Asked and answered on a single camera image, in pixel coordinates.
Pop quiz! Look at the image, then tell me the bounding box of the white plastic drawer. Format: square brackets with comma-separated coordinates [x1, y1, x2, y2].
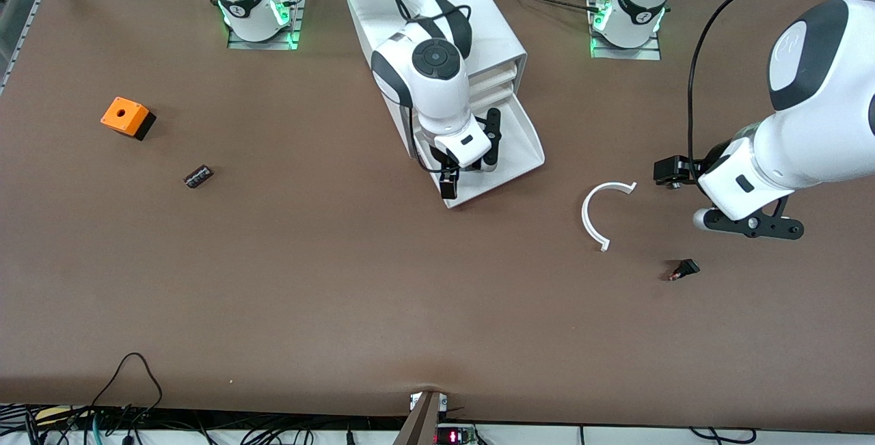
[470, 62, 518, 87]
[410, 93, 546, 209]
[472, 81, 515, 107]

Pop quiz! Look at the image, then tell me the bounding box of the white drawer cabinet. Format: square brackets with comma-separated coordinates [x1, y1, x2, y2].
[342, 0, 528, 159]

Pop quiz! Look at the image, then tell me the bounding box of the brown wedge bar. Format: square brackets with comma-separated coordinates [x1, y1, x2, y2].
[393, 390, 444, 445]

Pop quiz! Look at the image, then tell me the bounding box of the device with red display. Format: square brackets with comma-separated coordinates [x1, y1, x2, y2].
[435, 423, 479, 445]

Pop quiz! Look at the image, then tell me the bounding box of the orange box with hole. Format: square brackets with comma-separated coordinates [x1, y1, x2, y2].
[100, 96, 157, 141]

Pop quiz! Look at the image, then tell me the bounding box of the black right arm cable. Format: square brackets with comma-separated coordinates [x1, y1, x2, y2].
[174, 0, 474, 174]

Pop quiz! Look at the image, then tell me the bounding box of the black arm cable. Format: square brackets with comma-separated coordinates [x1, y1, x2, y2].
[646, 0, 875, 186]
[174, 0, 474, 174]

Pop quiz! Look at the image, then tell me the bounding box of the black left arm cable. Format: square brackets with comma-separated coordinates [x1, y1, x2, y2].
[646, 0, 875, 186]

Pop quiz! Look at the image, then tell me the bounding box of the white semicircular plastic bracket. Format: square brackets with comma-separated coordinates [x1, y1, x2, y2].
[581, 182, 638, 252]

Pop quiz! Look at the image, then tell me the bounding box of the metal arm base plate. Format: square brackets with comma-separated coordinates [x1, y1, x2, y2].
[589, 0, 662, 61]
[227, 0, 308, 51]

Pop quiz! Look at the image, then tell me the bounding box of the black looped cable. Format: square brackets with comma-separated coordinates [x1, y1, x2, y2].
[89, 353, 165, 429]

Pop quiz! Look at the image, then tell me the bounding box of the aluminium frame rail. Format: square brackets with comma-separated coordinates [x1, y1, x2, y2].
[0, 0, 69, 94]

